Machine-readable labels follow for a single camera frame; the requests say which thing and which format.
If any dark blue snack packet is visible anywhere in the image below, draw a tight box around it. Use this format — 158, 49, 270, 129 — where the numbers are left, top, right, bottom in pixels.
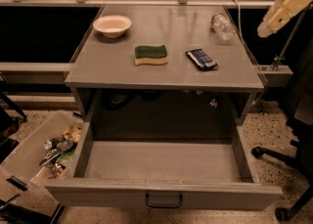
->
186, 49, 217, 71

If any clear plastic bin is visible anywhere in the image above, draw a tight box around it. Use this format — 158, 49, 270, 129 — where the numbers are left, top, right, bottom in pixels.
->
0, 111, 83, 196

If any white bowl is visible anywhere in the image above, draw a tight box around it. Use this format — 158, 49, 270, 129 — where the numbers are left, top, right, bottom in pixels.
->
93, 16, 132, 39

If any clear plastic bottle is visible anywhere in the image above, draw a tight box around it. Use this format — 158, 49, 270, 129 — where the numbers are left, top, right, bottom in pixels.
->
211, 14, 236, 41

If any black office chair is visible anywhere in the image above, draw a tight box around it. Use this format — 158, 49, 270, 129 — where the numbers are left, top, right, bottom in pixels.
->
251, 39, 313, 221

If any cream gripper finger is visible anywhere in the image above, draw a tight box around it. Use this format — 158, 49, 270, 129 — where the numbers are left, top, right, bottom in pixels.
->
257, 0, 313, 38

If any grey cabinet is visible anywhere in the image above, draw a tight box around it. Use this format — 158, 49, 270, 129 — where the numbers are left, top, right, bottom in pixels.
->
64, 3, 268, 126

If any black drawer handle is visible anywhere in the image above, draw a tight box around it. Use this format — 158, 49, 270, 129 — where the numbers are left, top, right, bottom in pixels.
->
145, 194, 183, 209

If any grey open drawer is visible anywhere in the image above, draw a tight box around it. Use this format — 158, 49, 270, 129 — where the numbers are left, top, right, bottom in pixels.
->
46, 126, 282, 211

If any green and yellow sponge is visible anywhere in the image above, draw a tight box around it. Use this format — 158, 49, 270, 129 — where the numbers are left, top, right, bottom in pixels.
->
135, 45, 168, 66

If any pile of snack wrappers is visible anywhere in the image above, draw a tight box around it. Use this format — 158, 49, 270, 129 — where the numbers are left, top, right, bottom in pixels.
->
39, 125, 82, 178

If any metal stand pole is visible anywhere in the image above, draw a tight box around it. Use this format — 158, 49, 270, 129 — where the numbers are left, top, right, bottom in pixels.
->
267, 5, 311, 71

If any white cable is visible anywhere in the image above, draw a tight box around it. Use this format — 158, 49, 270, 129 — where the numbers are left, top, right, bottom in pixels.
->
230, 0, 244, 36

